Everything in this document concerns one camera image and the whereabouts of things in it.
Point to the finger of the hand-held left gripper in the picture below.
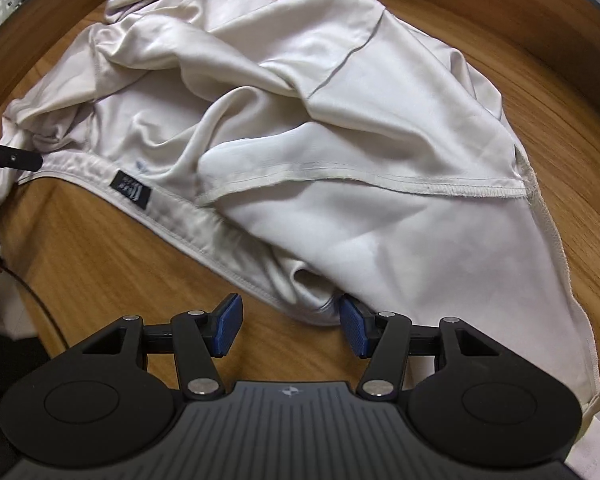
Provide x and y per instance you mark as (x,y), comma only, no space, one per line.
(10,157)

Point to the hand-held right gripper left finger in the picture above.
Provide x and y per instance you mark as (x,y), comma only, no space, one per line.
(230,322)

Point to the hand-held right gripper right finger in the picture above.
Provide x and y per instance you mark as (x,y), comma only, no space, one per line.
(352,327)

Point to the cream satin shirt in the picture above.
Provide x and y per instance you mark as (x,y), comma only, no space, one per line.
(330,135)

